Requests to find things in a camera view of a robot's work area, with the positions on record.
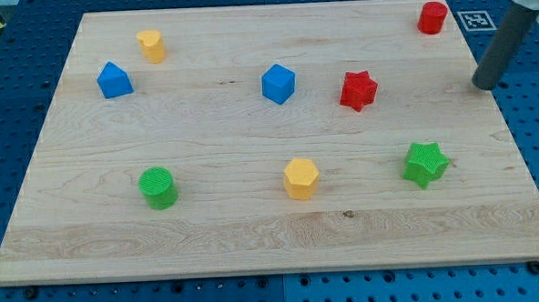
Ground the yellow hexagon block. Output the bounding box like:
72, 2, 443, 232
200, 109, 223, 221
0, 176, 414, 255
283, 157, 320, 200

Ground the blue cube block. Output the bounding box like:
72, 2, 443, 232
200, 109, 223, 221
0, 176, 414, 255
261, 64, 296, 105

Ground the wooden board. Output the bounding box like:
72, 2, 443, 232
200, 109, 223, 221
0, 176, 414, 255
0, 0, 539, 287

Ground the red star block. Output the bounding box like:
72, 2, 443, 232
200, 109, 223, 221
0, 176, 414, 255
340, 70, 378, 113

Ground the green cylinder block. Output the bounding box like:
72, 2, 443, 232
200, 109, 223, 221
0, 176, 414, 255
137, 166, 178, 210

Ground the green star block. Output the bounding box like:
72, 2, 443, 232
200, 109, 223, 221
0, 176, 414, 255
402, 142, 451, 190

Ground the red cylinder block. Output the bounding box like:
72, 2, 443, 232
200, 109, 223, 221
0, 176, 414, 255
417, 1, 449, 35

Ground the black white fiducial marker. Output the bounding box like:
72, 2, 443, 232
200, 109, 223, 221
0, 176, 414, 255
457, 10, 496, 32

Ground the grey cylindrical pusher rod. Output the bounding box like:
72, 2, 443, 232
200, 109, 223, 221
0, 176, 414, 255
472, 3, 539, 91

